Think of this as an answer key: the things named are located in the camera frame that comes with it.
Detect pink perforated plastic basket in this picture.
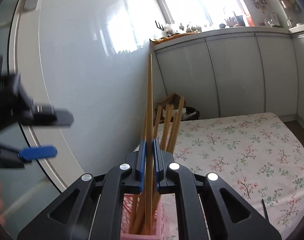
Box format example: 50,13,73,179
120,194,167,240

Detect thin wooden chopstick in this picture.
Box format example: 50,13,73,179
129,114,146,234

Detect white kitchen cabinets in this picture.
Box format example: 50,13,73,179
154,25,304,120

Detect white refrigerator door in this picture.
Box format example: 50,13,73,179
8,0,163,191

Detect floral tablecloth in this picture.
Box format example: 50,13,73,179
173,113,304,239

